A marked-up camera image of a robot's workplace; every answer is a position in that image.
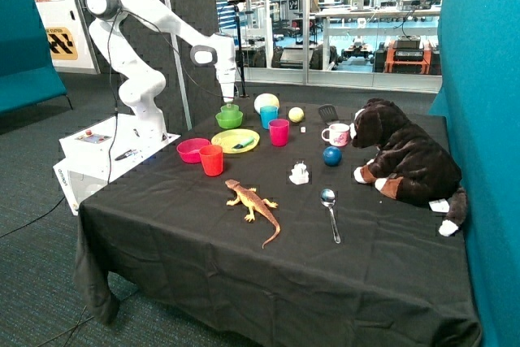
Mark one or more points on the black spatula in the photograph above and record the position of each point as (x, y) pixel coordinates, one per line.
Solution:
(328, 114)

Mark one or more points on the white pink mug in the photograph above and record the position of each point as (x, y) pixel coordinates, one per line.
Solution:
(336, 134)

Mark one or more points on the white power adapter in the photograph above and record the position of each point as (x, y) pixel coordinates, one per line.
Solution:
(299, 174)

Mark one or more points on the teal partition wall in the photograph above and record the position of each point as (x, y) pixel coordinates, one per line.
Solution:
(479, 96)

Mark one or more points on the green plastic bowl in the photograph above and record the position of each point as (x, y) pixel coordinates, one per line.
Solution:
(229, 119)

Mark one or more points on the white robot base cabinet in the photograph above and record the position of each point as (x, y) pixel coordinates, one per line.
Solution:
(89, 163)

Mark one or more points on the red plastic cup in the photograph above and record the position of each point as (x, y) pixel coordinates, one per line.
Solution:
(212, 159)

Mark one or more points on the green highlighter marker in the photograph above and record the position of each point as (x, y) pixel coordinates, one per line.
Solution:
(244, 143)

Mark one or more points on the plush dog toy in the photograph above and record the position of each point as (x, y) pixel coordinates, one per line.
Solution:
(410, 166)

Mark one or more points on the green plastic cup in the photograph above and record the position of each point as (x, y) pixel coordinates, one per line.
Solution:
(228, 108)

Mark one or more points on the large pale ball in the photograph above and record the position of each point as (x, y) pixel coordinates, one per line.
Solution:
(265, 99)

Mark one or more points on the pink plastic cup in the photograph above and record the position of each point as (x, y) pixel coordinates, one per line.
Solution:
(279, 132)

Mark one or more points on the yellow plastic plate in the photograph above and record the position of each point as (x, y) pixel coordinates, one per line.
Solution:
(227, 139)

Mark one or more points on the blue plastic cup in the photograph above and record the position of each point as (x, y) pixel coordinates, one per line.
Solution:
(268, 113)

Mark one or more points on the pink plastic bowl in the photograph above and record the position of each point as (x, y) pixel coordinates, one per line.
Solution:
(189, 150)

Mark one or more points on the black marker pen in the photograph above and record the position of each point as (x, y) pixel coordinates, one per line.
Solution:
(126, 154)

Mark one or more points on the orange toy lizard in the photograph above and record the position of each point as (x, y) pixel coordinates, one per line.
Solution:
(249, 199)

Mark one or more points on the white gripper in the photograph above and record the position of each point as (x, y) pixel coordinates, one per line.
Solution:
(226, 79)

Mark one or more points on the black tripod stand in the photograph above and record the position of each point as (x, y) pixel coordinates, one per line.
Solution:
(238, 5)

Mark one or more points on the teal sofa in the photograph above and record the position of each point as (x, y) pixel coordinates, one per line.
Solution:
(28, 76)

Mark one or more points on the black tablecloth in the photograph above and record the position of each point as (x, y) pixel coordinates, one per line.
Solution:
(165, 226)

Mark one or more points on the metal spoon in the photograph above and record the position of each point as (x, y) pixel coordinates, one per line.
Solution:
(328, 199)

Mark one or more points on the yellow tennis ball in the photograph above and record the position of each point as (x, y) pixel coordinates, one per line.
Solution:
(296, 115)

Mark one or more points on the blue ball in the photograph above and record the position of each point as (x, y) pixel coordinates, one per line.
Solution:
(332, 156)

